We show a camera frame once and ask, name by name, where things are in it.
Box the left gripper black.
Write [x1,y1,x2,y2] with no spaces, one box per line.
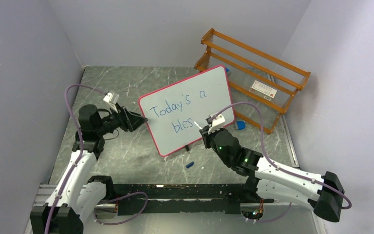
[95,102,148,136]

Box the whiteboard with pink frame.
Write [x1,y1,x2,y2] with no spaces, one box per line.
[138,65,232,156]

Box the blue marker cap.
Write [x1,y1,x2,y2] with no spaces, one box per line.
[186,161,194,168]

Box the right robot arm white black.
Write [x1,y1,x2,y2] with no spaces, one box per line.
[199,127,345,222]

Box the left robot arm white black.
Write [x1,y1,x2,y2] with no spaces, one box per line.
[30,104,148,234]

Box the blue eraser on table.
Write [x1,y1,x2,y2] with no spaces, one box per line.
[234,120,246,131]

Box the white labelled box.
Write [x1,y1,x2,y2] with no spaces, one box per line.
[250,80,277,101]

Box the orange wooden shelf rack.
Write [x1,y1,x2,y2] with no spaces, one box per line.
[194,28,311,134]

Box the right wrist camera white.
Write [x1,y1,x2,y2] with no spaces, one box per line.
[204,114,225,134]

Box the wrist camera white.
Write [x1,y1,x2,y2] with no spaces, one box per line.
[103,92,119,112]
[204,114,225,134]

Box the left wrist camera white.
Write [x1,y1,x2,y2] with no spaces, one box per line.
[103,92,119,112]

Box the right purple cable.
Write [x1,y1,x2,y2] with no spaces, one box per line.
[206,102,353,223]

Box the purple cable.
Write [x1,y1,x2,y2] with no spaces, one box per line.
[43,84,149,234]
[206,102,353,223]

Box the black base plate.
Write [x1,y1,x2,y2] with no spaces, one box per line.
[82,183,275,216]

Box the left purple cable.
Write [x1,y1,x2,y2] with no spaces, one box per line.
[43,84,149,234]

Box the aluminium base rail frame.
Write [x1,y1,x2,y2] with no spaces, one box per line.
[24,183,328,234]

